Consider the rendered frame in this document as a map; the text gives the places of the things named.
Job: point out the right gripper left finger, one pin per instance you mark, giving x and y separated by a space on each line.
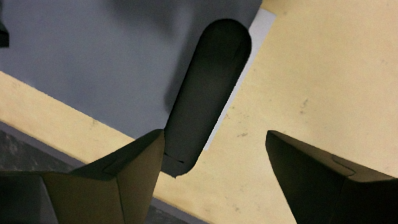
117 188

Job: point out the grey box with black handles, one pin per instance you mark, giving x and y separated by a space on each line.
126 63

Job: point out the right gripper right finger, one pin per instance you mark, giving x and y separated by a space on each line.
324 188

